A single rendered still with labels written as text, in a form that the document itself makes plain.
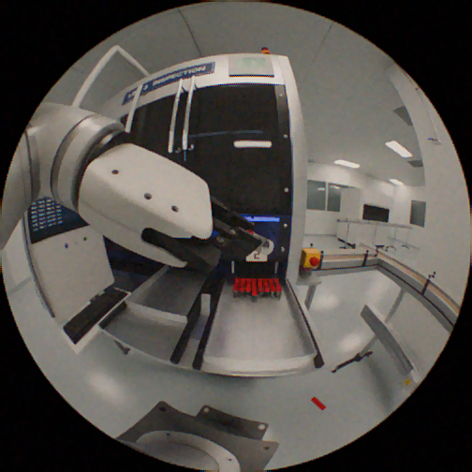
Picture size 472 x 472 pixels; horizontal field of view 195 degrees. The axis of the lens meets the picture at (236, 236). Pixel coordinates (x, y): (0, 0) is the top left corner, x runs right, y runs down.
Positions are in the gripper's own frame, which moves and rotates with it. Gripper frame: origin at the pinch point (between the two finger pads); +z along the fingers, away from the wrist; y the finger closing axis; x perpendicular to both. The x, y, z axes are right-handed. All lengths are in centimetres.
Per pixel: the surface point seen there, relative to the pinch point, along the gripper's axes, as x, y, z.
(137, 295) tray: -52, -11, -6
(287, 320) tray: -15.6, 7.7, 32.4
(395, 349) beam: 14, 63, 100
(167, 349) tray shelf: -34.3, 10.0, 2.0
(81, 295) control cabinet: -75, -10, -35
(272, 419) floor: -68, 74, 68
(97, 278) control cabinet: -76, -23, -29
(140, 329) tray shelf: -42.7, 3.9, -4.4
